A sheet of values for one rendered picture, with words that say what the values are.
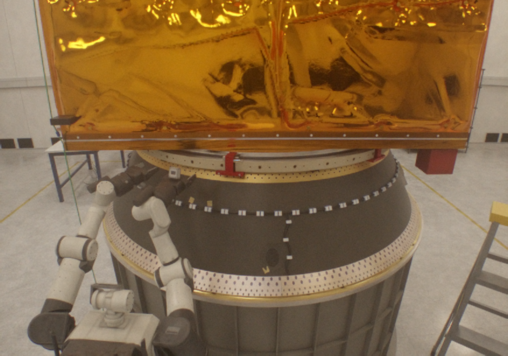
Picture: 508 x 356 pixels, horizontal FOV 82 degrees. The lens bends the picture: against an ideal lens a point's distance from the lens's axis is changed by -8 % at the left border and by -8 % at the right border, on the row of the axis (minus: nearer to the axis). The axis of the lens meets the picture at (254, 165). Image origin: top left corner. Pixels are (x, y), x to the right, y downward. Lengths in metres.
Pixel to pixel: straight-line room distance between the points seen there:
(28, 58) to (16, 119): 1.45
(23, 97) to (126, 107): 7.03
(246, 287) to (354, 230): 0.58
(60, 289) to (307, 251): 0.98
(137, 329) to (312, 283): 0.78
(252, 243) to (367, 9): 1.11
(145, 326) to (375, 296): 1.21
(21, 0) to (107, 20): 6.81
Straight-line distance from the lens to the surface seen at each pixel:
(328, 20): 1.41
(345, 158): 1.52
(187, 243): 1.55
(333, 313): 1.70
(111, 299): 1.06
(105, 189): 1.36
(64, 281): 1.24
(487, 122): 9.26
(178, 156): 1.52
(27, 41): 8.17
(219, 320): 1.65
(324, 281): 1.53
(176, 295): 1.16
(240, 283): 1.48
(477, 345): 1.92
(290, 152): 1.43
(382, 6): 1.48
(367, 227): 1.67
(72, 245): 1.25
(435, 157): 1.78
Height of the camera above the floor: 2.19
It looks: 21 degrees down
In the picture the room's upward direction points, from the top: straight up
